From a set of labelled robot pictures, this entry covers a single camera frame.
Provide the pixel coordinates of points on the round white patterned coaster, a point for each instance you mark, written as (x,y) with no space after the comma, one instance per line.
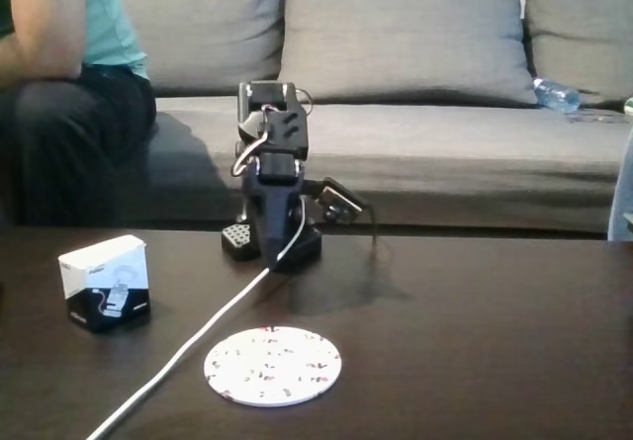
(273,366)

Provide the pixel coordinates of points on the grey fabric sofa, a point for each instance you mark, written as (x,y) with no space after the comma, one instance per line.
(445,153)

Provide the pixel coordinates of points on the grey-blue fabric object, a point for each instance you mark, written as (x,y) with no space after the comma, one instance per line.
(622,193)

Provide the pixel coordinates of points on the small green-white object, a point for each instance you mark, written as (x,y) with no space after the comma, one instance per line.
(629,107)

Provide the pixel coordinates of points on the grey sofa back cushion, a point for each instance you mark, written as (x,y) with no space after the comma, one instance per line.
(207,25)
(405,39)
(578,25)

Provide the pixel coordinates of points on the flat printed paper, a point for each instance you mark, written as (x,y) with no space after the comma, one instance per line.
(596,117)

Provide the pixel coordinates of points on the clear plastic water bottle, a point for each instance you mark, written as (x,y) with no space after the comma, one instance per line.
(556,94)

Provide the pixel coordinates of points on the person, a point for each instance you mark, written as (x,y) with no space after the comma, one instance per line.
(74,143)

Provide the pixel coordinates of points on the white and black servo box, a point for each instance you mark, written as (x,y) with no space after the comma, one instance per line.
(106,282)

